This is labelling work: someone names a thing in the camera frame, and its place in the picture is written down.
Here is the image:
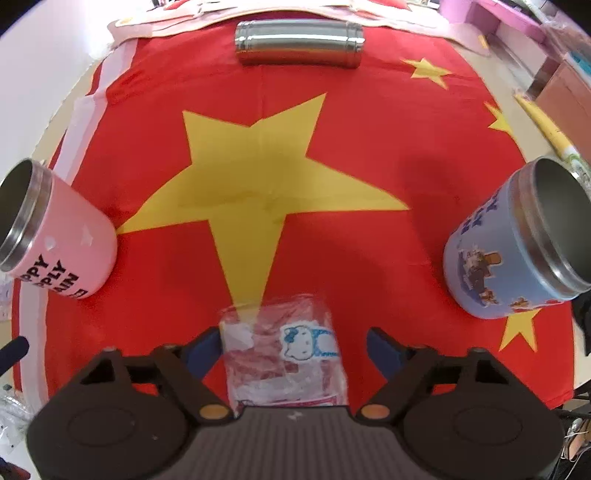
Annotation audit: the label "clear cartoon cat cup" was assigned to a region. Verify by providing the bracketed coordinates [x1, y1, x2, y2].
[219, 294, 349, 414]

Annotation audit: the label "blue steel cartoon mug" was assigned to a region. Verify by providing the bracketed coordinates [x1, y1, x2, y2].
[443, 157, 590, 319]

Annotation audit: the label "pink steel mug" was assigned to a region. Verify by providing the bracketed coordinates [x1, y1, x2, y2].
[1, 159, 117, 299]

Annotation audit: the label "red flag yellow stars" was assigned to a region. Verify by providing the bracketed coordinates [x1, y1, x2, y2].
[13, 22, 575, 407]

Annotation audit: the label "brown wooden cabinet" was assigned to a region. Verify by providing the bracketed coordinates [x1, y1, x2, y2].
[536, 60, 591, 160]

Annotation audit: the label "pink low shelf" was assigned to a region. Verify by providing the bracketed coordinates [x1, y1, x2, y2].
[439, 0, 555, 62]

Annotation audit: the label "silver steel flask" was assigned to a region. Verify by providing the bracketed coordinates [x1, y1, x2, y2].
[235, 19, 365, 69]

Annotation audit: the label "pink white folded cloth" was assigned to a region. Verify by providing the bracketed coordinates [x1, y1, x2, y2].
[107, 1, 490, 56]

